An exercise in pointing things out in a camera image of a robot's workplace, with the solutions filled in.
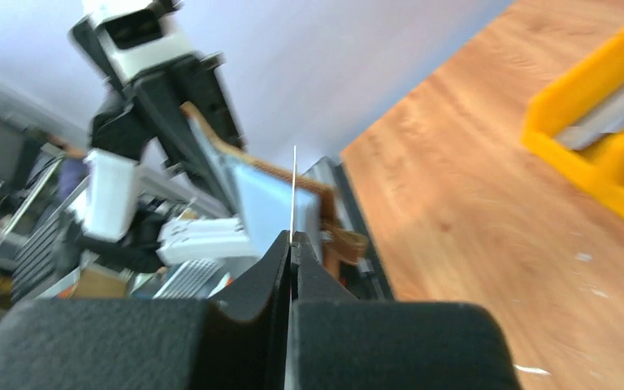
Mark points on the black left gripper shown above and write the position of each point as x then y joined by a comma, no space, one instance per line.
149,108

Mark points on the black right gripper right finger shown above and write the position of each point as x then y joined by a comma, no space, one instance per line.
337,341

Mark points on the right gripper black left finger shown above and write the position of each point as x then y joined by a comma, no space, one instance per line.
233,340

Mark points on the brown leather card holder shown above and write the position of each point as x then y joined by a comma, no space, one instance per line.
270,199

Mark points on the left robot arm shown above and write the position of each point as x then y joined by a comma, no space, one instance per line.
112,203

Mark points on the silver card in tray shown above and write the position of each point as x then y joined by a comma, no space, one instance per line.
604,119

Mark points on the white perforated basket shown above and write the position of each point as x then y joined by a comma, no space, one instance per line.
197,279

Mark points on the yellow compartment tray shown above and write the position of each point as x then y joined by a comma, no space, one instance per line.
599,169

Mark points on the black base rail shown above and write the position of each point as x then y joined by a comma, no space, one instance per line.
367,280

